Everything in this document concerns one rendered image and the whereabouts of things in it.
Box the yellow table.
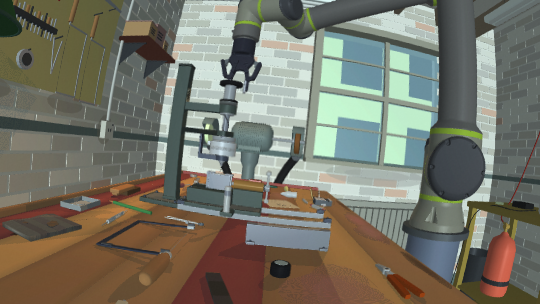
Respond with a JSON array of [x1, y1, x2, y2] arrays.
[[453, 200, 540, 304]]

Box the grey shallow tray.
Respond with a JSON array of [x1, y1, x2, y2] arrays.
[[60, 195, 102, 213]]

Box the thin steel needles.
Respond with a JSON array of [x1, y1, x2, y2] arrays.
[[164, 214, 205, 228]]

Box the dark red wall shelf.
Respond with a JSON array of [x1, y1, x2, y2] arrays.
[[118, 35, 177, 80]]

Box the red cable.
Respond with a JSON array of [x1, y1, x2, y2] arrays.
[[500, 130, 540, 226]]

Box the black tape roll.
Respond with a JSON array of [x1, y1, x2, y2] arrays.
[[269, 259, 292, 280]]

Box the red gas cylinder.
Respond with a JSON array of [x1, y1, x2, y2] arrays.
[[479, 229, 517, 299]]

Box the grey-green polishing motor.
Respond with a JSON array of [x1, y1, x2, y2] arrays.
[[201, 117, 307, 185]]

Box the white conduit with box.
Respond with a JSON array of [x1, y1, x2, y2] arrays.
[[98, 39, 128, 141]]

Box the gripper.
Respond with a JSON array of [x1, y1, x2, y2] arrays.
[[219, 37, 264, 92]]

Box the grey-green vice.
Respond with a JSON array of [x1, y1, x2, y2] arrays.
[[185, 170, 265, 211]]

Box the grey radiator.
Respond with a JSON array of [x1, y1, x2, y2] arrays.
[[339, 200, 419, 251]]

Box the steel vice tommy bar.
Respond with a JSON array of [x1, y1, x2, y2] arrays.
[[263, 169, 274, 200]]

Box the black bin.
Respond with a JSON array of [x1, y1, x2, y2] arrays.
[[461, 247, 489, 285]]

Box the grey framed window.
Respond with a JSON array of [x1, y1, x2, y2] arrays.
[[304, 22, 441, 173]]

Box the white ratchet collar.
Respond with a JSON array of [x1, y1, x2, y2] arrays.
[[209, 135, 238, 159]]

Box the grey round post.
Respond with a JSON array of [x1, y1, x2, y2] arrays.
[[222, 185, 234, 215]]

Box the grey-brown wooden board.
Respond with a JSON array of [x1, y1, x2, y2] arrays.
[[1, 214, 83, 243]]

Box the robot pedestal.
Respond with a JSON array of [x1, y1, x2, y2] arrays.
[[403, 227, 471, 285]]

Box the olive tool pegboard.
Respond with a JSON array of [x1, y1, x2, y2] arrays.
[[0, 0, 126, 107]]

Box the grey carriage rails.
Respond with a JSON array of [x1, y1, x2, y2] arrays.
[[176, 201, 334, 232]]

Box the green pencil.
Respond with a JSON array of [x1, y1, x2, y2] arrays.
[[110, 200, 153, 215]]

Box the grey steel bar block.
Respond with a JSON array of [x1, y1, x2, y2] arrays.
[[245, 223, 332, 253]]

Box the wooden vice handle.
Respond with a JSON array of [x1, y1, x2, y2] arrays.
[[231, 179, 265, 194]]

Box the tan box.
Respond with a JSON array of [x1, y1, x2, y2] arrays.
[[122, 20, 168, 48]]

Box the red-handled pliers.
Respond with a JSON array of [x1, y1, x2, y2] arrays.
[[375, 263, 426, 300]]

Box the dark green ratchet drill stand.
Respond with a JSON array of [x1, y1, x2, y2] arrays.
[[140, 63, 240, 209]]

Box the saw frame with wooden handle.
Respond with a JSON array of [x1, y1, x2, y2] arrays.
[[95, 219, 198, 288]]

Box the brown wooden block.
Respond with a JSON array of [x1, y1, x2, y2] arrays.
[[109, 183, 142, 198]]

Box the green desk lamp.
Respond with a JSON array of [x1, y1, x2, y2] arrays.
[[0, 0, 23, 38]]

